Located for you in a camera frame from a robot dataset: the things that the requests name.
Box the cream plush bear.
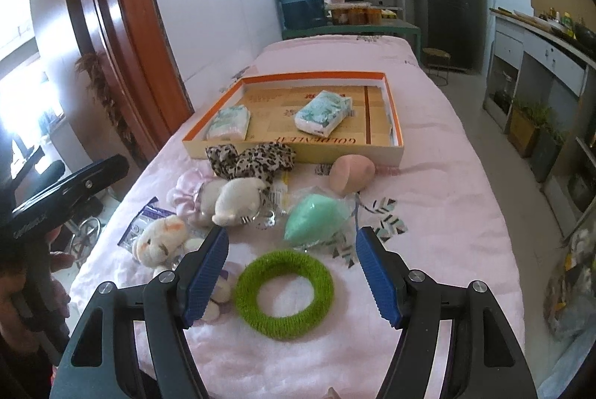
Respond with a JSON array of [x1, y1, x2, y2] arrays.
[[131, 214, 189, 274]]

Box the pink bed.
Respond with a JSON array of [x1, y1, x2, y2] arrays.
[[70, 33, 522, 399]]

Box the round stool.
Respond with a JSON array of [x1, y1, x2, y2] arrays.
[[421, 47, 452, 88]]

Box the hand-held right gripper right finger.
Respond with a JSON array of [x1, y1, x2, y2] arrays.
[[355, 226, 543, 399]]

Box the yellow label tag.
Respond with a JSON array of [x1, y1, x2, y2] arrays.
[[272, 173, 292, 213]]

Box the black wok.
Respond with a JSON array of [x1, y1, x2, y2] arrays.
[[570, 22, 596, 50]]

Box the person's left hand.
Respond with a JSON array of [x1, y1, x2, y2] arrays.
[[47, 226, 76, 325]]

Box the grey kitchen counter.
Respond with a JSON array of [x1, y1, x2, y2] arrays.
[[482, 8, 596, 241]]

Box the small plush toy lilac trim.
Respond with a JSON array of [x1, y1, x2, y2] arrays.
[[205, 269, 238, 320]]

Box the pale pink scrunchie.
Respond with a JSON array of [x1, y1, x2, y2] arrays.
[[167, 171, 219, 227]]

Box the brown feather duster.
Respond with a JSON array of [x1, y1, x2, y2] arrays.
[[74, 52, 140, 148]]

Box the green fuzzy ring scrunchie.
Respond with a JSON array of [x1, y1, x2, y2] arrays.
[[234, 251, 335, 340]]

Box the leopard print scrunchie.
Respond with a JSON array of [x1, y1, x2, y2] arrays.
[[206, 142, 297, 186]]

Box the peach makeup sponge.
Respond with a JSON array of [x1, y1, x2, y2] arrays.
[[329, 154, 376, 197]]

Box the grey white plush toy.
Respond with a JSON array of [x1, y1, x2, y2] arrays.
[[212, 177, 268, 227]]

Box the green table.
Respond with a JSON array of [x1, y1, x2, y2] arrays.
[[282, 19, 422, 60]]

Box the planter boxes with greens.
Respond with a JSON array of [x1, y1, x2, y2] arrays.
[[507, 101, 566, 183]]

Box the brown door frame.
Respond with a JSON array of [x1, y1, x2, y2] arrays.
[[60, 0, 194, 169]]

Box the orange cardboard box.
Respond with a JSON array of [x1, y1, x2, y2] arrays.
[[181, 71, 405, 167]]

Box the purple plastic packet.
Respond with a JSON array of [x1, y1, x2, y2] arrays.
[[117, 196, 173, 248]]

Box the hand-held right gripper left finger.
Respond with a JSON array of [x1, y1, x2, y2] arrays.
[[49, 226, 230, 399]]

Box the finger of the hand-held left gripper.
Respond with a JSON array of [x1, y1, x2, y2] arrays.
[[12, 153, 130, 218], [0, 161, 66, 206]]

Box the group of condiment bottles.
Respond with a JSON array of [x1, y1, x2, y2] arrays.
[[535, 5, 583, 41]]

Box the green sponge in plastic bag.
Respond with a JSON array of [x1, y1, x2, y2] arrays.
[[283, 189, 357, 248]]

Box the plastic bags pile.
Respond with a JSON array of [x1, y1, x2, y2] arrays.
[[542, 227, 596, 344]]

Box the container of food jars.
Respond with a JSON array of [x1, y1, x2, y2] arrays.
[[326, 5, 402, 27]]

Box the floral tissue pack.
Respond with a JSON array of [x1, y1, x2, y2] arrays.
[[294, 90, 353, 136], [206, 105, 251, 140]]

